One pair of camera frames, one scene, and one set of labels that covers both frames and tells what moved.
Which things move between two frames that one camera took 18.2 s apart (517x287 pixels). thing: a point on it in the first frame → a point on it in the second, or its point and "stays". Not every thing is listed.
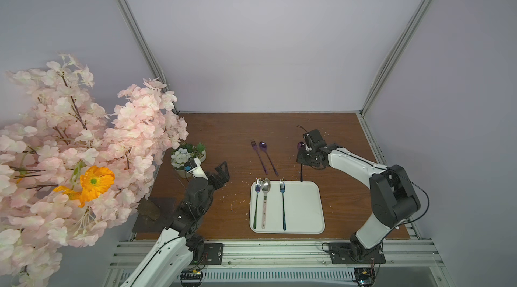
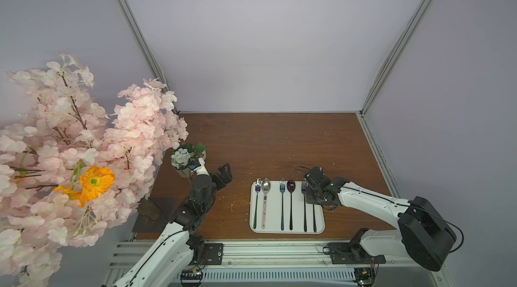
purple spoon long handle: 263,146 → 315,228
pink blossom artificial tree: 69,172 stays
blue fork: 283,186 stays
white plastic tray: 303,211 stays
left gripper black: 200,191 stays
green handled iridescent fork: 257,187 stays
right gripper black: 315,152 → 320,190
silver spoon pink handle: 265,188 stays
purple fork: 255,147 → 303,188
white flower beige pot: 178,159 stays
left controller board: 191,277 stays
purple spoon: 299,145 → 291,186
